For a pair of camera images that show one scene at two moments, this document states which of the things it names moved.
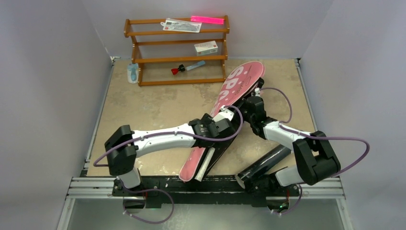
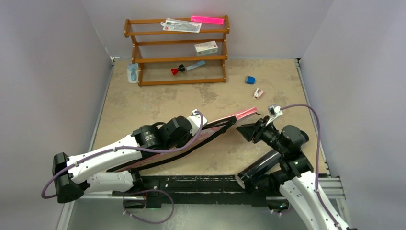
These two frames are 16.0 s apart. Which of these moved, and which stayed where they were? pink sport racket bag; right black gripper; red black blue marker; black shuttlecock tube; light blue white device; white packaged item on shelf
Moved: pink sport racket bag; right black gripper
Stayed: red black blue marker; black shuttlecock tube; white packaged item on shelf; light blue white device
